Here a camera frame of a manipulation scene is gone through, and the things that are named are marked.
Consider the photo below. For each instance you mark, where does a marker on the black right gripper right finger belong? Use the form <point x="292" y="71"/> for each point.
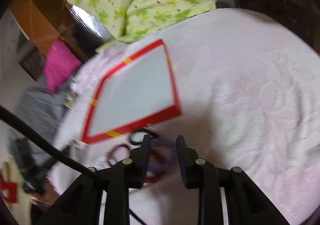
<point x="195" y="172"/>

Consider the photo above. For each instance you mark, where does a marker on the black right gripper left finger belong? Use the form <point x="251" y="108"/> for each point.
<point x="134" y="168"/>

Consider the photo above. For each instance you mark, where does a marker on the person's left hand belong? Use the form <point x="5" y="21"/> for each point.
<point x="47" y="199"/>

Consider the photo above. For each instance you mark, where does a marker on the red fabric item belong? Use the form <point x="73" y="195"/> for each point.
<point x="11" y="189"/>

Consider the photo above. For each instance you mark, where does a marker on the grey blanket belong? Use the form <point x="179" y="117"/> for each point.
<point x="43" y="112"/>

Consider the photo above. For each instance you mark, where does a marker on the red box lid tray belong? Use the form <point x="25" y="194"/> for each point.
<point x="139" y="91"/>

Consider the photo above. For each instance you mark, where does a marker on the magenta pillow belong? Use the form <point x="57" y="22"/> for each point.
<point x="60" y="64"/>

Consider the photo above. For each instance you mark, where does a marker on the silver foil mat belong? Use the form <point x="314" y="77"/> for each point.
<point x="91" y="24"/>

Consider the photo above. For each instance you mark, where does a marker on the orange wooden cabinet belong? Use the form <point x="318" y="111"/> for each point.
<point x="44" y="22"/>

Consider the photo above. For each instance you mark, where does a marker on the green clover pillow right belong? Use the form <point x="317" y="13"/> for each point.
<point x="145" y="17"/>

